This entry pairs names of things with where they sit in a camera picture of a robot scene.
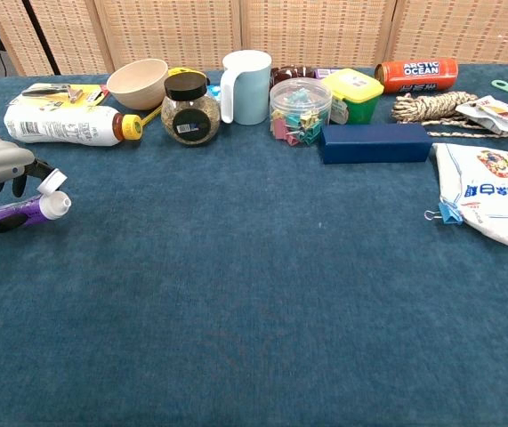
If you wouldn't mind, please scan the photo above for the navy blue rectangular box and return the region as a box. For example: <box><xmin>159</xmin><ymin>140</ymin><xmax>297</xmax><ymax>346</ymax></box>
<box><xmin>318</xmin><ymin>123</ymin><xmax>433</xmax><ymax>165</ymax></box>

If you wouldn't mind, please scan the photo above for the bamboo folding screen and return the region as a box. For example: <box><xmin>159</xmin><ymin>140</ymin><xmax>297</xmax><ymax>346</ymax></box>
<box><xmin>0</xmin><ymin>0</ymin><xmax>508</xmax><ymax>77</ymax></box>

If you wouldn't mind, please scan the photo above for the white drink bottle yellow cap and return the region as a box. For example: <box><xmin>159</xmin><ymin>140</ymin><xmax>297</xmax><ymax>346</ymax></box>
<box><xmin>4</xmin><ymin>104</ymin><xmax>143</xmax><ymax>148</ymax></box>

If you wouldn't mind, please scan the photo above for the glass jar black lid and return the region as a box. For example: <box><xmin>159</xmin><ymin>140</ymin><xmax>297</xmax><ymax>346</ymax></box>
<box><xmin>160</xmin><ymin>72</ymin><xmax>222</xmax><ymax>147</ymax></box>

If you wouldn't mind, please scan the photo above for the blue tablecloth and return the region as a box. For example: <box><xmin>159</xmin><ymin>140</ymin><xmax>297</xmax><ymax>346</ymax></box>
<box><xmin>0</xmin><ymin>64</ymin><xmax>508</xmax><ymax>427</ymax></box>

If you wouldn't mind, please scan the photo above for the blue binder clip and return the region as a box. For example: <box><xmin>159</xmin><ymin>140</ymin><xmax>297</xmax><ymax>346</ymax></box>
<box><xmin>423</xmin><ymin>200</ymin><xmax>464</xmax><ymax>225</ymax></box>

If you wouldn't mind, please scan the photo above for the white snack packet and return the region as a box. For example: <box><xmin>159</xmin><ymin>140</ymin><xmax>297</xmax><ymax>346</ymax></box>
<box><xmin>455</xmin><ymin>94</ymin><xmax>508</xmax><ymax>134</ymax></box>

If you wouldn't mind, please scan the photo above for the yellow card with clippers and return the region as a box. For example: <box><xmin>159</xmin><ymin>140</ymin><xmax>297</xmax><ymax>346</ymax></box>
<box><xmin>11</xmin><ymin>82</ymin><xmax>110</xmax><ymax>108</ymax></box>

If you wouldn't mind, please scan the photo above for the purple white toothpaste tube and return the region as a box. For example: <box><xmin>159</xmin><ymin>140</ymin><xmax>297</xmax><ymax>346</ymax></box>
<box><xmin>0</xmin><ymin>168</ymin><xmax>72</xmax><ymax>233</ymax></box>

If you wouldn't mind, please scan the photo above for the orange Arctic Ocean can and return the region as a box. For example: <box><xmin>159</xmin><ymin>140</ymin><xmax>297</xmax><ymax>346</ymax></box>
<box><xmin>374</xmin><ymin>57</ymin><xmax>460</xmax><ymax>94</ymax></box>

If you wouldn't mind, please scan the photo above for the beige bowl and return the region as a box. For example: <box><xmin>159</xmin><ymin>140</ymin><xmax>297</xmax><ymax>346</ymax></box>
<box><xmin>106</xmin><ymin>58</ymin><xmax>170</xmax><ymax>111</ymax></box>

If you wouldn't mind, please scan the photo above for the light blue pitcher white handle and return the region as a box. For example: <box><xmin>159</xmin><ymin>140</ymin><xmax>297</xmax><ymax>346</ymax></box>
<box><xmin>220</xmin><ymin>49</ymin><xmax>273</xmax><ymax>126</ymax></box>

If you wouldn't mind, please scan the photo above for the white sugar bag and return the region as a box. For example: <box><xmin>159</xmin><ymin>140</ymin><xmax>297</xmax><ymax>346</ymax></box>
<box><xmin>431</xmin><ymin>142</ymin><xmax>508</xmax><ymax>249</ymax></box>

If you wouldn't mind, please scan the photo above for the beige braided rope bundle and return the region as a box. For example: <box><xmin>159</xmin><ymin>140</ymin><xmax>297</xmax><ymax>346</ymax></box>
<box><xmin>391</xmin><ymin>91</ymin><xmax>508</xmax><ymax>139</ymax></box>

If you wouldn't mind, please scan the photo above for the clear tub of binder clips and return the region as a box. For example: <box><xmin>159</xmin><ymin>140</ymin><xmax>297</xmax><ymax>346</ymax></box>
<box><xmin>269</xmin><ymin>77</ymin><xmax>333</xmax><ymax>147</ymax></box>

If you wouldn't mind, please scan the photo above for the green container yellow lid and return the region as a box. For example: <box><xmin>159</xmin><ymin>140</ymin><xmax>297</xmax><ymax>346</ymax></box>
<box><xmin>320</xmin><ymin>68</ymin><xmax>385</xmax><ymax>125</ymax></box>

